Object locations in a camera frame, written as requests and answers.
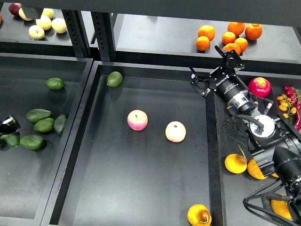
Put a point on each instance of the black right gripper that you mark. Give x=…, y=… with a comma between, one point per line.
x=223, y=81

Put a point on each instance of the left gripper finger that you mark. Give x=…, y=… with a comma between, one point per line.
x=9, y=126

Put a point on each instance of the long green avocado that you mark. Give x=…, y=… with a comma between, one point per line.
x=11, y=140

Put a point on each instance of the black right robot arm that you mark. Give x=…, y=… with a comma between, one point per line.
x=250, y=113

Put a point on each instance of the yellow pear under arm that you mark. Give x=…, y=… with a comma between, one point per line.
x=254, y=170

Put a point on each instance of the green avocado left group top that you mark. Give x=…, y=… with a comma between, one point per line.
x=38, y=114

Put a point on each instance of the green avocado group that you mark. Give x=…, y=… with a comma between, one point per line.
x=32, y=142
x=38, y=114
x=44, y=125

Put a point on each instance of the green avocado left group lower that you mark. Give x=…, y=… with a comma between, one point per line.
x=32, y=142

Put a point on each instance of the green avocado left group middle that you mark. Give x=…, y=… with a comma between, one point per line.
x=44, y=125

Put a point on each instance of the dark green avocado upright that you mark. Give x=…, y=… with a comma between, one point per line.
x=60, y=123

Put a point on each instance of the green avocado upper left tray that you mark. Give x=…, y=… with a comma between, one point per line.
x=55, y=83

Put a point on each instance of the yellow pear with stem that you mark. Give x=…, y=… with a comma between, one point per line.
x=236, y=163

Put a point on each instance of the green avocado at tray corner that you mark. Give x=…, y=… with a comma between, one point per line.
x=114, y=79

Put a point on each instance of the orange front lowest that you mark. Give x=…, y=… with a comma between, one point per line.
x=232, y=46

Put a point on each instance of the orange lower left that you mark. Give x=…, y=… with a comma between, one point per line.
x=202, y=43

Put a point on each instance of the small orange middle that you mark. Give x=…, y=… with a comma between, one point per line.
x=228, y=37

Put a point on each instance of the orange right middle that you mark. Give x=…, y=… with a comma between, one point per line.
x=243, y=43

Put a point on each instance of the orange top left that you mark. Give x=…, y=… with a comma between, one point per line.
x=208, y=31

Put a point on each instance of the red apple right tray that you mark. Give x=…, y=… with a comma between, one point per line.
x=260, y=87

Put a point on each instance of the orange top middle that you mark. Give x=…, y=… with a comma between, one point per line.
x=236, y=27

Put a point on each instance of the orange top right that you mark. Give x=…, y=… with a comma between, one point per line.
x=253, y=31

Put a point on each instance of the pale yellow pink apple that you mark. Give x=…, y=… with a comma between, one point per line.
x=175, y=131

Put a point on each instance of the cherry tomato bunch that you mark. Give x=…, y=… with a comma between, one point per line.
x=289, y=102

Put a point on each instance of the pink red apple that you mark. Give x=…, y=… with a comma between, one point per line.
x=137, y=120

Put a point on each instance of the pale yellow apple front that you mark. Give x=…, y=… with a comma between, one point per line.
x=36, y=32

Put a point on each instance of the red chili pepper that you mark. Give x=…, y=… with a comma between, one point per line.
x=297, y=123

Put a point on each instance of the black centre tray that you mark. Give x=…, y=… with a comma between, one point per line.
x=116, y=176

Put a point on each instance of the pale yellow apple middle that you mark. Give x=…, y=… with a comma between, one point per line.
x=44, y=22

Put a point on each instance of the pale yellow apple right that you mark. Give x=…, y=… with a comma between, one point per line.
x=59, y=25

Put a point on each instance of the pale yellow apple slice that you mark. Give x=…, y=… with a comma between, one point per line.
x=23, y=16

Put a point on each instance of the black shelf upright left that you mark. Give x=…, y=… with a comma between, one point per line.
x=77, y=32

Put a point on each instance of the black shelf upright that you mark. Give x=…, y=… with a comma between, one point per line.
x=77, y=32
x=103, y=27

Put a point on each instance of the dark red apple shelf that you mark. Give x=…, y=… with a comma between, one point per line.
x=14, y=8

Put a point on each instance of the pale yellow apple back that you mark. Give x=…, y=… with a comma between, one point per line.
x=49, y=12

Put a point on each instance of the black shelf upright right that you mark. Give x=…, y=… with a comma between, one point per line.
x=103, y=27

